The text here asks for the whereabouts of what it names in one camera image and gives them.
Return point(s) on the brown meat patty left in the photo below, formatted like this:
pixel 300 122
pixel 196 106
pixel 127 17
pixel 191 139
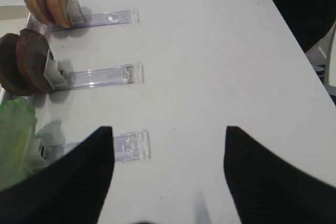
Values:
pixel 11 79

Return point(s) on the cream metal tray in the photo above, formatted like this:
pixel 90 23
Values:
pixel 13 12

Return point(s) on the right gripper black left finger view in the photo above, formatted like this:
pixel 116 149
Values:
pixel 71 190

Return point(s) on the standing green lettuce leaf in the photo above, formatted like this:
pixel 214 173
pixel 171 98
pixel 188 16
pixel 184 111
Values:
pixel 18 123

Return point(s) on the clear holder for patties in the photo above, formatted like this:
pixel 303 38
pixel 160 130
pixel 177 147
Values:
pixel 124 74

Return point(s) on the grey pusher block bun holder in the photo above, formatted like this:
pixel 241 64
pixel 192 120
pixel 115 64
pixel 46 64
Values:
pixel 74 11

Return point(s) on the brown meat patty right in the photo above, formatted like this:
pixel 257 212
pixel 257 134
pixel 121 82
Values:
pixel 31 50

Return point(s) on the clear holder for right buns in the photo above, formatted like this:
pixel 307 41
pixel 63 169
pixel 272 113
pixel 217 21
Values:
pixel 129 16

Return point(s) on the white pusher block lettuce holder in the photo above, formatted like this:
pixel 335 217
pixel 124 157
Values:
pixel 37 155

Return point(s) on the brown meat patty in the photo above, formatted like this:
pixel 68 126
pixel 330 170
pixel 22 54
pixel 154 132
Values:
pixel 31 50
pixel 11 79

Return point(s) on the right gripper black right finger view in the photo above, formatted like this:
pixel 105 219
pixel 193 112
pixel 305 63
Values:
pixel 267 189

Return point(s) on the grey pusher block patty holder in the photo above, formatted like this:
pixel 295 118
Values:
pixel 55 73

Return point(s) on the white frame on floor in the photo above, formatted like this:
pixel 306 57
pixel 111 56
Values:
pixel 322 58

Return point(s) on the clear holder for lettuce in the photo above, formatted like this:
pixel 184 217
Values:
pixel 128 147

